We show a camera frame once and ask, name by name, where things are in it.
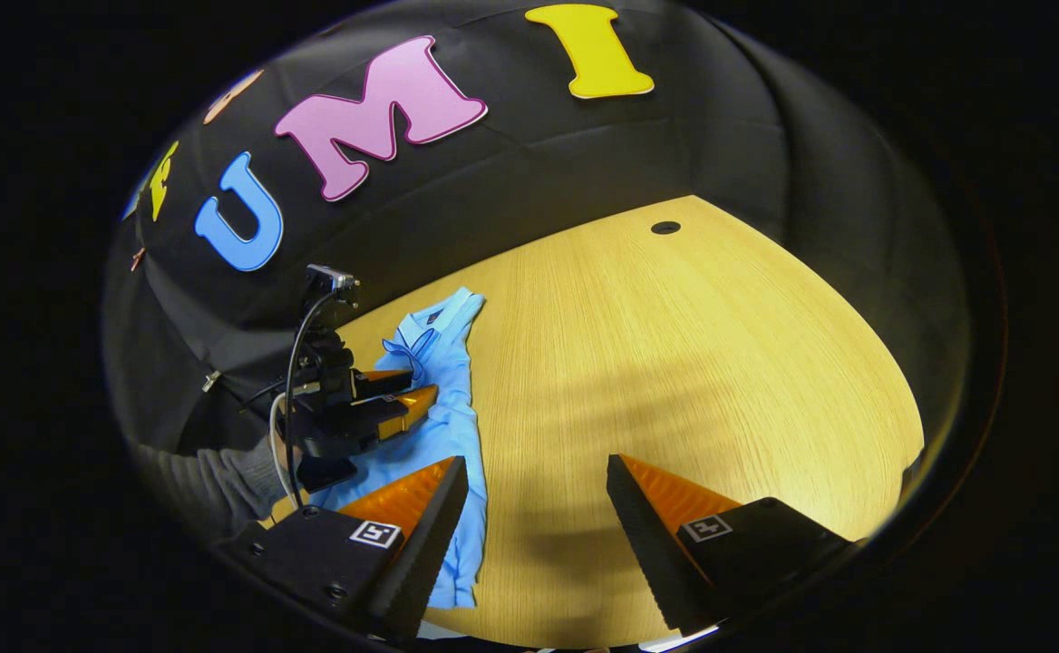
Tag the light blue T-shirt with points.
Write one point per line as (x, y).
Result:
(454, 435)

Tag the silver cloth clip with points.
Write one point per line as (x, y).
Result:
(211, 381)

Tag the black backdrop cloth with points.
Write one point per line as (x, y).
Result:
(584, 154)

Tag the orange cloth clip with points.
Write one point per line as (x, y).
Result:
(137, 258)

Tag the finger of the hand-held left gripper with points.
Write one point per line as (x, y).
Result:
(416, 404)
(384, 376)

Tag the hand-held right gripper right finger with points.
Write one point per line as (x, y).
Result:
(652, 553)

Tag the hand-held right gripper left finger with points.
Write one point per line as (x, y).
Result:
(421, 562)

